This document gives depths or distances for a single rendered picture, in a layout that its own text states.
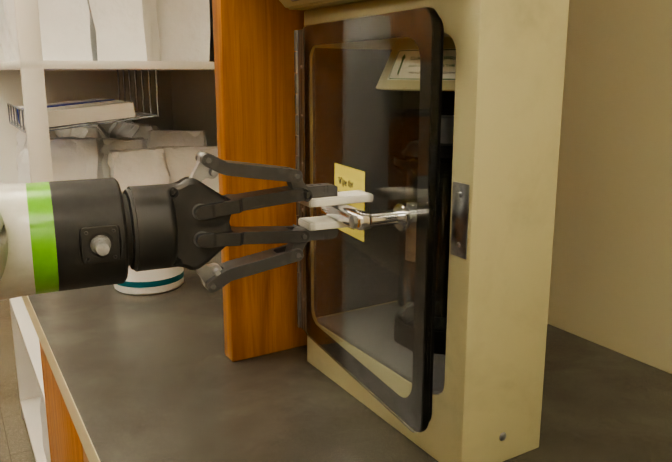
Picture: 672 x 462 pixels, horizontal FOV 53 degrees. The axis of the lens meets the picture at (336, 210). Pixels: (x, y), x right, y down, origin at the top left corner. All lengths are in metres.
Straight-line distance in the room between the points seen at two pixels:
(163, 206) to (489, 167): 0.29
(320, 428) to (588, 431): 0.30
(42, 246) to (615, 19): 0.81
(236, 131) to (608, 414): 0.57
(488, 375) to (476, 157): 0.22
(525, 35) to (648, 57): 0.40
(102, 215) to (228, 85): 0.36
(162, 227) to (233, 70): 0.35
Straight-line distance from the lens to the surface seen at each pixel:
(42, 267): 0.57
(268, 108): 0.90
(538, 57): 0.66
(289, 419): 0.81
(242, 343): 0.96
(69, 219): 0.56
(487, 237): 0.64
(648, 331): 1.06
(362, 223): 0.61
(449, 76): 0.69
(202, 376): 0.93
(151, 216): 0.58
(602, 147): 1.06
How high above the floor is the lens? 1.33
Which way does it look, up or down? 12 degrees down
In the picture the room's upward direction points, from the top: straight up
